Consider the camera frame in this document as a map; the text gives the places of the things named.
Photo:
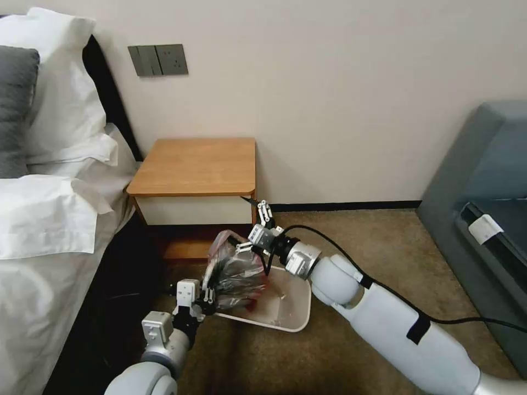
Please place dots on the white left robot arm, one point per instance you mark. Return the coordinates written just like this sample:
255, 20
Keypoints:
164, 358

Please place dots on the clear plastic garbage bag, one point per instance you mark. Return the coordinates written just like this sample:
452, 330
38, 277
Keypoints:
236, 275

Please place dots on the black bed base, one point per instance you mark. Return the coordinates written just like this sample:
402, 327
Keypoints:
111, 288

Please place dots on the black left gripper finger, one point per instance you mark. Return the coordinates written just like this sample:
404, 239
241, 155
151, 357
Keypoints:
208, 297

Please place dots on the grey wall switch panel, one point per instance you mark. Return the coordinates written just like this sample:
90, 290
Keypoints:
142, 60

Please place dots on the grey upholstered sofa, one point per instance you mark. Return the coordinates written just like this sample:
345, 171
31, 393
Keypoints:
473, 173

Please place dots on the white bed sheet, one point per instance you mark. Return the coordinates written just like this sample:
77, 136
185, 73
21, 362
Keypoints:
37, 312

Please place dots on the black bed headboard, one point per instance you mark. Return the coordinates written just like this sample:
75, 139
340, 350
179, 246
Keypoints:
113, 94

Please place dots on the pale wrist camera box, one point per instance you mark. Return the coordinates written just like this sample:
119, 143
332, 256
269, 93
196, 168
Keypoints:
260, 235
187, 291

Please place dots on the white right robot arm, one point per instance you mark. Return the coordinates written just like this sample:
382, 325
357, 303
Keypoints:
383, 317

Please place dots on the wooden bedside table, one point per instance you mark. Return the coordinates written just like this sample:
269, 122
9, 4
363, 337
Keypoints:
197, 168

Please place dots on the white sofa tag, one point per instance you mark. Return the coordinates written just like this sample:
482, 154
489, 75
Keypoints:
485, 229

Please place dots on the large white pillow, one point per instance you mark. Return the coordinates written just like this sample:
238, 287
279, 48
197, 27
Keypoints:
66, 86

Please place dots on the grey wall socket panel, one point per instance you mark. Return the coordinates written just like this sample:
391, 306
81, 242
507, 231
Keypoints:
173, 59

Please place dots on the white rectangular trash can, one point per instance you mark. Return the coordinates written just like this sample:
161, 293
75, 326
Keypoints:
288, 300

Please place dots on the dark grey pillow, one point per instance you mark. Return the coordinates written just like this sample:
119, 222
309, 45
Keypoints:
14, 111

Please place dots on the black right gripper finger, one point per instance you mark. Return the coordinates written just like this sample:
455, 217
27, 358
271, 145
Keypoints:
265, 214
247, 247

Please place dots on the black wall baseboard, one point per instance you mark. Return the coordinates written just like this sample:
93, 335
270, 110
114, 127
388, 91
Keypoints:
350, 205

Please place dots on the flat white pillow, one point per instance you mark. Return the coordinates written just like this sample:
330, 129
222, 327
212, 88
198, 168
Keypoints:
78, 154

